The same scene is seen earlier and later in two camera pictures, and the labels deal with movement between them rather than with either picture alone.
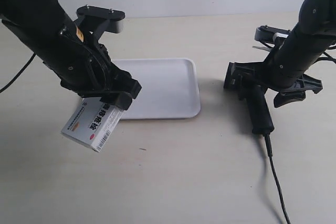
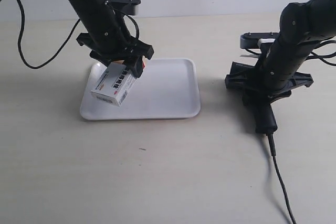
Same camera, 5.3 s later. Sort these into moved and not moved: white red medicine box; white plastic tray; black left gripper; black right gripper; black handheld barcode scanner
Moved: black left gripper; white red medicine box; black right gripper
Not moved: black handheld barcode scanner; white plastic tray
